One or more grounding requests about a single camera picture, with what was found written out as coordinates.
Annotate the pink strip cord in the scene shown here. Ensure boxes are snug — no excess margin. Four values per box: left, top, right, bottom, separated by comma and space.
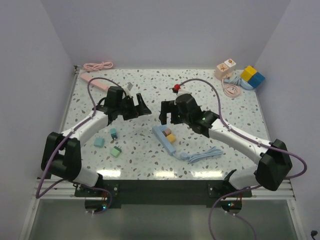
83, 61, 114, 73

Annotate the mauve plug adapter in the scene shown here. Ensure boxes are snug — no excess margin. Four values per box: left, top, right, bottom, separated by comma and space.
162, 128, 172, 136

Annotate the aluminium frame rail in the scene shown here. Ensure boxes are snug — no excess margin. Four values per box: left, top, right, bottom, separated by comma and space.
32, 177, 297, 201

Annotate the green plug adapter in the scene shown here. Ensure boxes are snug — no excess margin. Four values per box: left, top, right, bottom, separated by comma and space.
110, 146, 122, 158

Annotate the peach socket coiled cord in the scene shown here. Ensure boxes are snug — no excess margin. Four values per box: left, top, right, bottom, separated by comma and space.
221, 73, 242, 98

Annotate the yellow and blue cube socket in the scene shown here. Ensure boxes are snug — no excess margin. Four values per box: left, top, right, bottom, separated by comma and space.
240, 65, 266, 89

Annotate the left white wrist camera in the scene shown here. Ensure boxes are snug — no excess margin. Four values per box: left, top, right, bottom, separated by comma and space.
123, 82, 133, 97

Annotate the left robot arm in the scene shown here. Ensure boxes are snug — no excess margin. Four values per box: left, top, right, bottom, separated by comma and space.
41, 86, 152, 196

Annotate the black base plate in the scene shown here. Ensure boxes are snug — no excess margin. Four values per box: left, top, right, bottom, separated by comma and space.
74, 179, 253, 218

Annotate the blue power strip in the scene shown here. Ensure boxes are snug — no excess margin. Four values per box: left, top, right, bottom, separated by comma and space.
152, 125, 176, 156

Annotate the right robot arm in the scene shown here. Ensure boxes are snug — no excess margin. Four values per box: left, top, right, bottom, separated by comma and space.
159, 93, 292, 197

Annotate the blue strip cord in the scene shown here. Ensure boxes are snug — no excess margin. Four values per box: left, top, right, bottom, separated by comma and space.
173, 146, 224, 164

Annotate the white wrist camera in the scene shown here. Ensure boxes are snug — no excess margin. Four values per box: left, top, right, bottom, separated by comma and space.
123, 82, 133, 97
172, 84, 190, 97

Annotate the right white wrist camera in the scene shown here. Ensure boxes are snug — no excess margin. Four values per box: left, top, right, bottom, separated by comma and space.
172, 84, 190, 97

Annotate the light blue plug adapter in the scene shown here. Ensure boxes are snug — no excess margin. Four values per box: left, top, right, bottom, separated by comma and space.
93, 137, 105, 148

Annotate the pink power strip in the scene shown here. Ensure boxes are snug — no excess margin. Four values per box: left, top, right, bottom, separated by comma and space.
80, 73, 109, 92

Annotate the peach cube socket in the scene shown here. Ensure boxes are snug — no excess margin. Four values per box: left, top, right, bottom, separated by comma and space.
214, 58, 237, 80

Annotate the teal plug adapter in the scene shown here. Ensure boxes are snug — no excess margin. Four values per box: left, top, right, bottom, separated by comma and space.
110, 128, 118, 140

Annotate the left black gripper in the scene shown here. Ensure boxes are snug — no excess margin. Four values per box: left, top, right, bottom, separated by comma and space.
116, 93, 151, 121

